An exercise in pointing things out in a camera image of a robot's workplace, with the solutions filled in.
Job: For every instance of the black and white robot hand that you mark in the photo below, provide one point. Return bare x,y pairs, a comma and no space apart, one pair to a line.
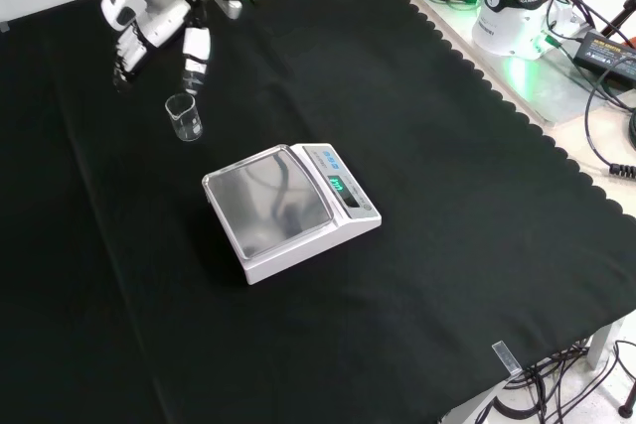
159,22

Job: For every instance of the small clear glass beaker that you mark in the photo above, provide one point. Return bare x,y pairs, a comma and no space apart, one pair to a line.
189,131

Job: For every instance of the clear cloth clip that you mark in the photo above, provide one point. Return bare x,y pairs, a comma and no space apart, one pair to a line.
507,359
4,27

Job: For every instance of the white electronic balance steel pan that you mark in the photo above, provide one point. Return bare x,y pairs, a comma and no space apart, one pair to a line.
268,205

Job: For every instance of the black bench cloth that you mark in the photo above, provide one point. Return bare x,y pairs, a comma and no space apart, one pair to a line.
397,146

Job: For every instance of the black power adapter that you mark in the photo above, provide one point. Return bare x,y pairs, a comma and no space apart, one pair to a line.
606,54

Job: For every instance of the black tripod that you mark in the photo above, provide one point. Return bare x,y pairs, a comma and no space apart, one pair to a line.
628,401
621,14

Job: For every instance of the white table leg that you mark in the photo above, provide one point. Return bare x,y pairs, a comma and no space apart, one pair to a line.
603,344

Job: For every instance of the grey metal base plate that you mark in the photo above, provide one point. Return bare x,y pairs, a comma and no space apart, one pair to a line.
556,91

